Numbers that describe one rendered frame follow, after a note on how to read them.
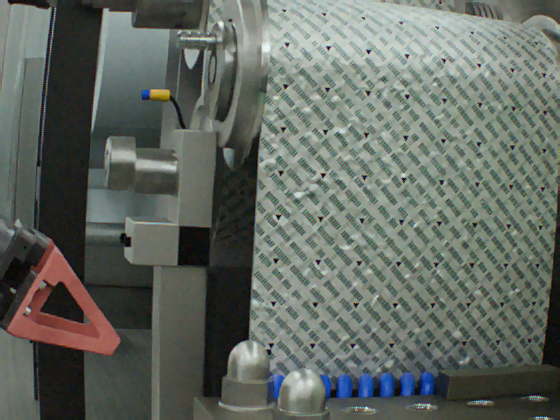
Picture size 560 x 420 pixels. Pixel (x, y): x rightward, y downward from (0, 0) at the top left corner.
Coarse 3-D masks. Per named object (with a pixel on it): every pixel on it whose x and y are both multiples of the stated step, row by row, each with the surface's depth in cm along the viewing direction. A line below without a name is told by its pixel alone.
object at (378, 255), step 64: (256, 192) 82; (320, 192) 83; (384, 192) 84; (448, 192) 85; (512, 192) 87; (256, 256) 82; (320, 256) 83; (384, 256) 85; (448, 256) 86; (512, 256) 87; (256, 320) 83; (320, 320) 84; (384, 320) 85; (448, 320) 86; (512, 320) 87
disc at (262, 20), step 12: (252, 0) 85; (264, 0) 82; (264, 12) 81; (264, 24) 81; (264, 36) 81; (264, 48) 81; (264, 60) 80; (264, 72) 81; (264, 84) 81; (264, 96) 81; (252, 108) 83; (252, 120) 82; (252, 132) 82; (240, 144) 86; (252, 144) 83; (228, 156) 90; (240, 156) 86; (240, 168) 86
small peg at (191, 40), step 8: (184, 32) 86; (192, 32) 86; (200, 32) 87; (176, 40) 87; (184, 40) 86; (192, 40) 86; (200, 40) 86; (208, 40) 86; (184, 48) 86; (192, 48) 86; (200, 48) 87; (208, 48) 87
